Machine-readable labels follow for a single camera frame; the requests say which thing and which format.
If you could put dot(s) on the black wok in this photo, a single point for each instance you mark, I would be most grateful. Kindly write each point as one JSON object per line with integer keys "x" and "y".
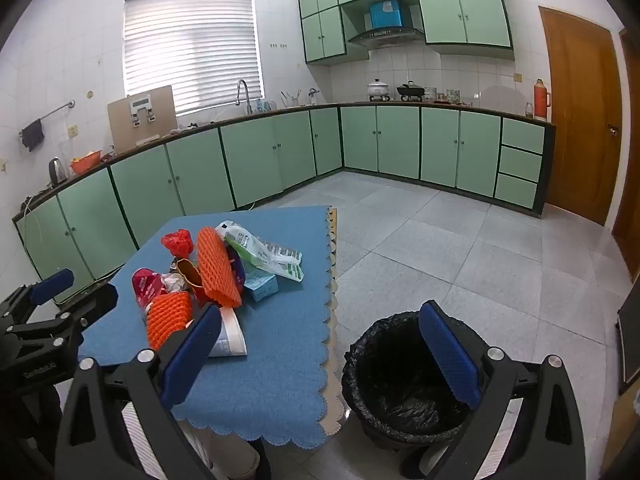
{"x": 411, "y": 91}

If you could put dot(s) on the black lined trash bin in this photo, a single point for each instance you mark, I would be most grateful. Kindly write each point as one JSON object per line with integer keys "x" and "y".
{"x": 395, "y": 385}

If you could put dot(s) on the utensil holder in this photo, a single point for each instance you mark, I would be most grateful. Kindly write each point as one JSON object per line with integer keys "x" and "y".
{"x": 290, "y": 100}

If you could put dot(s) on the blue scalloped table mat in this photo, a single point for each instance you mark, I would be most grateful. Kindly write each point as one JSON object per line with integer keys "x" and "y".
{"x": 280, "y": 360}

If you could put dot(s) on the light blue paper box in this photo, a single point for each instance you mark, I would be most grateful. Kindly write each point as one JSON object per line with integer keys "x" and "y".
{"x": 262, "y": 287}

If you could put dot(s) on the person's leg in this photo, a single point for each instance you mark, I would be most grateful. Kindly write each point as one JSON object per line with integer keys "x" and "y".
{"x": 230, "y": 455}

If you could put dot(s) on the white window blind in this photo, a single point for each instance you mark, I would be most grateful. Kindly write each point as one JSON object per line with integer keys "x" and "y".
{"x": 190, "y": 50}

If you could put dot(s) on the large orange foam net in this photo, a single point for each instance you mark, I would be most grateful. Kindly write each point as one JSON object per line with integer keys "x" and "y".
{"x": 215, "y": 270}

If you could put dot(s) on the orange plastic basin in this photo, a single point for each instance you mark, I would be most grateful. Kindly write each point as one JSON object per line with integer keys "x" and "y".
{"x": 85, "y": 164}

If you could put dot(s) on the red plastic bag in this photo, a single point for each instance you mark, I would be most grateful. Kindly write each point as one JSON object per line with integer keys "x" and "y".
{"x": 177, "y": 244}

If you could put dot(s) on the silver kitchen faucet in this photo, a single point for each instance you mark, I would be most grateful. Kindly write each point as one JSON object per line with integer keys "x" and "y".
{"x": 248, "y": 105}

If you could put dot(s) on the beige scalloped table mat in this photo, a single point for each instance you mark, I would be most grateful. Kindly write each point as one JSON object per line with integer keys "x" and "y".
{"x": 334, "y": 270}

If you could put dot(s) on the small orange foam net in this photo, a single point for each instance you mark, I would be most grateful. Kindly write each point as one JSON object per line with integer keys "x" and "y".
{"x": 167, "y": 315}

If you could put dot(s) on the white cooking pot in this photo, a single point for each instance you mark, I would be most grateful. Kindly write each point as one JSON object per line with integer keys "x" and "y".
{"x": 378, "y": 89}

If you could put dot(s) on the narrow wooden door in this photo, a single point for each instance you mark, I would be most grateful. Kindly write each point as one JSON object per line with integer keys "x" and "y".
{"x": 631, "y": 185}

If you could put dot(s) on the black glass cabinet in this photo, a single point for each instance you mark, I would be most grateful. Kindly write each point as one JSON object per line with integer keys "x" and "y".
{"x": 631, "y": 340}

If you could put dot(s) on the green white carton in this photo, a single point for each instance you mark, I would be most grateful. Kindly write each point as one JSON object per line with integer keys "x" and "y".
{"x": 260, "y": 255}

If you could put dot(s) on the seasoning jars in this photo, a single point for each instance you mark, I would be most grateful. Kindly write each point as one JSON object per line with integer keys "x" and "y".
{"x": 450, "y": 96}

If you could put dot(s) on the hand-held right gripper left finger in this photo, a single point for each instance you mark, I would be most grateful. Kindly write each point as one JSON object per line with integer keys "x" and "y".
{"x": 192, "y": 355}

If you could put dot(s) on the white blue paper cup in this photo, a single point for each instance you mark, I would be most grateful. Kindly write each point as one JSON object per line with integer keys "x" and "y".
{"x": 230, "y": 335}

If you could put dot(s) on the range hood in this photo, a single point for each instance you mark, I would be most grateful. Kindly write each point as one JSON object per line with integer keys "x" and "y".
{"x": 385, "y": 36}

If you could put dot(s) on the dark towel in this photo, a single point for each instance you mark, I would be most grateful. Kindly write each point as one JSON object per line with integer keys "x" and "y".
{"x": 32, "y": 135}

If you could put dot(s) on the green base cabinets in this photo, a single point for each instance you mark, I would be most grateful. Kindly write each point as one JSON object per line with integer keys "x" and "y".
{"x": 400, "y": 140}

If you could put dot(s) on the small glass jar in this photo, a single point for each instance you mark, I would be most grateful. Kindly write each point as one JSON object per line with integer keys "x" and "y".
{"x": 529, "y": 110}

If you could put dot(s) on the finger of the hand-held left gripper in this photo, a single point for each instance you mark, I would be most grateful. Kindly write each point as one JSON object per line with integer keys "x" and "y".
{"x": 50, "y": 285}
{"x": 95, "y": 305}

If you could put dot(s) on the silver kettle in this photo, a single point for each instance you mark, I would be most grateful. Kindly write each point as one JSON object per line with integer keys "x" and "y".
{"x": 57, "y": 170}

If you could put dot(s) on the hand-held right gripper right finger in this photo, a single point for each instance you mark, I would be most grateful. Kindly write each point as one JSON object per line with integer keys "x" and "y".
{"x": 450, "y": 355}

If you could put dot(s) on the red thermos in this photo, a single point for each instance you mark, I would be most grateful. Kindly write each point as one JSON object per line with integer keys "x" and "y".
{"x": 540, "y": 102}

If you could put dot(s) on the metal towel rail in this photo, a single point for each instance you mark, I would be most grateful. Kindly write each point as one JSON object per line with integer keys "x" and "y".
{"x": 57, "y": 110}

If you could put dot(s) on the brown cardboard board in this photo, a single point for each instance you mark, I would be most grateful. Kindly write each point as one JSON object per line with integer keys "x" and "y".
{"x": 122, "y": 130}

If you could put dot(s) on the red snack packet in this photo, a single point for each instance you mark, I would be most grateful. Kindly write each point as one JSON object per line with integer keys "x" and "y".
{"x": 145, "y": 285}

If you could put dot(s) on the white tissue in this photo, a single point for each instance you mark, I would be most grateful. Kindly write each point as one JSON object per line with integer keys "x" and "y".
{"x": 172, "y": 281}

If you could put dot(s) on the dark purple packet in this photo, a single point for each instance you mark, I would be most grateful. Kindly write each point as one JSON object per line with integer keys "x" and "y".
{"x": 237, "y": 270}

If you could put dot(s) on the green upper wall cabinets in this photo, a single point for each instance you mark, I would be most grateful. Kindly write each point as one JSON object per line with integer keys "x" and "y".
{"x": 470, "y": 15}

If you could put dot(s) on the white device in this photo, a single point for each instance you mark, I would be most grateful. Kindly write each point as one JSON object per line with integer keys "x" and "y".
{"x": 140, "y": 103}

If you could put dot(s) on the wide wooden door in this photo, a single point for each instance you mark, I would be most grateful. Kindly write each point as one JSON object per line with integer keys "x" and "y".
{"x": 575, "y": 110}

